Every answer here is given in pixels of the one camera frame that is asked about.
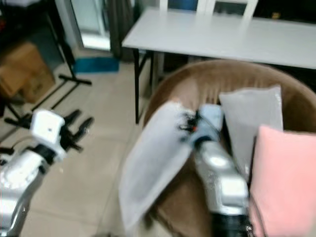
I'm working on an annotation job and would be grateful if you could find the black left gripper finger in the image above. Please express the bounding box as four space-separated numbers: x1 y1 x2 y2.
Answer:
76 117 95 140
64 109 82 127

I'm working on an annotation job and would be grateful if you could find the white pillow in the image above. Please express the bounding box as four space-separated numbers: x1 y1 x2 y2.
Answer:
118 102 196 231
219 84 285 179

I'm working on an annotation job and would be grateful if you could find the brown round sofa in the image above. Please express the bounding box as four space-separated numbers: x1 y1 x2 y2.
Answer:
143 59 316 237

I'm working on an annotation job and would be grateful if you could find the pink pillow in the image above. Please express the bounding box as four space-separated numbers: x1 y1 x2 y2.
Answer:
249 124 316 237

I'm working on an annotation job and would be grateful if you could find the black metal stand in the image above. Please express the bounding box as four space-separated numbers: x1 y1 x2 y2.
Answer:
0 0 93 130

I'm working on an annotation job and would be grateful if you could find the brown cardboard box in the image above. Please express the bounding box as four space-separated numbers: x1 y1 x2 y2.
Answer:
0 41 56 104

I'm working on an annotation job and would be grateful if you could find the white folding table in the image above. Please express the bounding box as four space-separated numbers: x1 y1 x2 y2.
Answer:
121 7 316 125

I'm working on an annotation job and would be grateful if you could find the white framed glass door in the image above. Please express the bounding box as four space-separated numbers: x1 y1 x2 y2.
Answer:
54 0 112 52

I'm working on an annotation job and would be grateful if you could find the dark grey curtain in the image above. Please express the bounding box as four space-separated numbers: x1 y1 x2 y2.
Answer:
108 0 137 63

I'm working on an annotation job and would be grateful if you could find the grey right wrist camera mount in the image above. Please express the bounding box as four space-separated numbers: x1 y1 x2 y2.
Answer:
193 104 226 147

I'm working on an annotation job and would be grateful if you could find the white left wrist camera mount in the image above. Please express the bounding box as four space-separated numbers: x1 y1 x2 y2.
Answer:
30 109 65 149

